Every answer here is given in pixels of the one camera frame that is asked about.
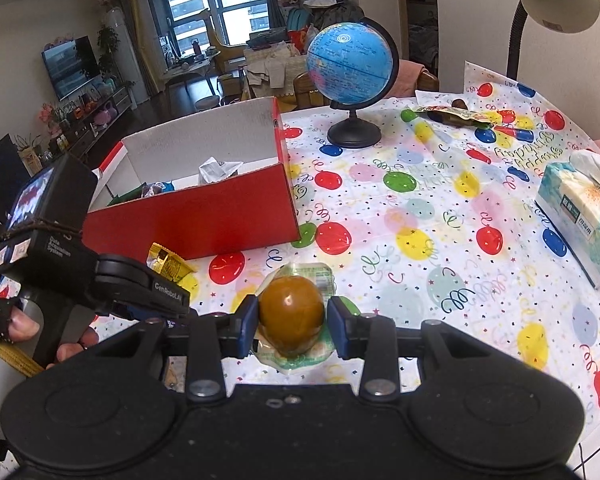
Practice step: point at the window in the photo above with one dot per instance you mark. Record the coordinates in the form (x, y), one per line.
(190, 0)

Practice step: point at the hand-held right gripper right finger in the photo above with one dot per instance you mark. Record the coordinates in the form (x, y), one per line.
(337, 327)

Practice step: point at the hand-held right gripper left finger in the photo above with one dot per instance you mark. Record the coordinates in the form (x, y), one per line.
(247, 325)

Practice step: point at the yellow chair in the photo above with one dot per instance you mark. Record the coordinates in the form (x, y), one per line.
(225, 50)

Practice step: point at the blue globe on black stand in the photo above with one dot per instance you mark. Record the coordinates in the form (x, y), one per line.
(350, 55)

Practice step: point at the red cardboard box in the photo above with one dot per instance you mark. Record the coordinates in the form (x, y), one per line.
(205, 220)

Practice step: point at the coffee table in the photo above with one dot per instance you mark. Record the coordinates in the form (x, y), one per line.
(187, 72)

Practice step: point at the yellow curtain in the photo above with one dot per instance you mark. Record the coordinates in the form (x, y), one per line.
(142, 35)

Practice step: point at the pink cloth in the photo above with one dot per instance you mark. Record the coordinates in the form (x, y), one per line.
(412, 75)

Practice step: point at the packed braised egg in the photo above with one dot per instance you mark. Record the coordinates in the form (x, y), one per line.
(290, 310)

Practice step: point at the yellow snack packet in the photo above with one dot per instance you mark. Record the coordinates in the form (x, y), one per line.
(172, 265)

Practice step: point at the tissue box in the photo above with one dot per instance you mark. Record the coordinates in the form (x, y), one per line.
(575, 210)

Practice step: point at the small brown object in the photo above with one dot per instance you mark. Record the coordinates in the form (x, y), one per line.
(459, 105)

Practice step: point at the person's left hand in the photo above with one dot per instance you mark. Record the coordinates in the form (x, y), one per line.
(10, 322)

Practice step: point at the cluttered table with cloth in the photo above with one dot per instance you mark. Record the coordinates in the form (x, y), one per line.
(270, 67)

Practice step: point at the television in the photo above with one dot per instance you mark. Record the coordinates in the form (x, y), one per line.
(72, 67)

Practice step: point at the blue cookie snack packet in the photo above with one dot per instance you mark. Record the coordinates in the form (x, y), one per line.
(169, 187)

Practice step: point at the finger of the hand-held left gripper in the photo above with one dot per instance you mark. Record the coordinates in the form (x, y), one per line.
(150, 316)

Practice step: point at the wooden chair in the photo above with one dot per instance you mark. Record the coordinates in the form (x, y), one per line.
(310, 92)

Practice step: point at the white standing air conditioner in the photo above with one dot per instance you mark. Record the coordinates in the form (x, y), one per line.
(125, 50)

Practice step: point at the round stool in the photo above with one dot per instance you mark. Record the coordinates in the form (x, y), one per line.
(207, 103)

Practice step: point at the television stand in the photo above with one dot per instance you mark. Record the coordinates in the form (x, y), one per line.
(95, 125)

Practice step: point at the white and green snack packet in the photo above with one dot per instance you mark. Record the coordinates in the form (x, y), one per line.
(220, 170)

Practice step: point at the foil dark snack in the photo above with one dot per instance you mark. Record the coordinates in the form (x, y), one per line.
(152, 190)

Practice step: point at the balloon print tablecloth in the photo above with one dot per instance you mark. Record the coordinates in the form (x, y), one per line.
(430, 200)

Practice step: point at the green house plant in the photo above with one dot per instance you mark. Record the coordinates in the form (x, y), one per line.
(107, 45)

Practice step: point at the pink flower bouquet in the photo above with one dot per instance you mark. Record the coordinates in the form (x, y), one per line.
(50, 117)

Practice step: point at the pile of bags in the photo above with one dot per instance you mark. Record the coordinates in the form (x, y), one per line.
(325, 10)

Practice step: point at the colourful flat snack packet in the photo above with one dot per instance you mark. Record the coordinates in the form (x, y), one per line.
(450, 116)

